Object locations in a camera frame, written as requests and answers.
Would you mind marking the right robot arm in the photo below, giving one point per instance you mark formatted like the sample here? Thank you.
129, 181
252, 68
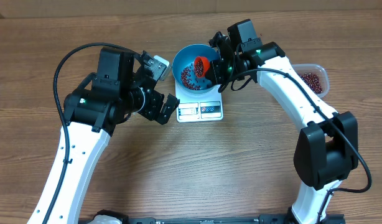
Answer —
327, 146

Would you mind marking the blue bowl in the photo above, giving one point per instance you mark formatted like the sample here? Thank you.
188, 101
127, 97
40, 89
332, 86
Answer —
183, 71

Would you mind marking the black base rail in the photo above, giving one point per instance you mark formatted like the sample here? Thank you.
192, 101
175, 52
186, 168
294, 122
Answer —
108, 216

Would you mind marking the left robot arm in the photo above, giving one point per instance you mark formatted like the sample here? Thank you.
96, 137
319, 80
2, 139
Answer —
123, 84

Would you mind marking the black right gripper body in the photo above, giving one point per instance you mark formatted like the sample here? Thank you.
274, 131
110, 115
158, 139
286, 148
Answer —
226, 71

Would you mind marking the red beans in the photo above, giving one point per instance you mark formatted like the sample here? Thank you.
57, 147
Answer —
193, 76

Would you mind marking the white kitchen scale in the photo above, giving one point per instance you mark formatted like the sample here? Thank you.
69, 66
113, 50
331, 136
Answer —
198, 105

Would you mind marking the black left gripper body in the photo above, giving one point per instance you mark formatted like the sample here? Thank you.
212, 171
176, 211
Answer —
151, 102

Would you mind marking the red measuring scoop blue handle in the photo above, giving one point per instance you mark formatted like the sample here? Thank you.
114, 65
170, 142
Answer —
201, 65

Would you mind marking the clear plastic container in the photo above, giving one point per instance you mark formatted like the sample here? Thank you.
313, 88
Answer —
315, 76

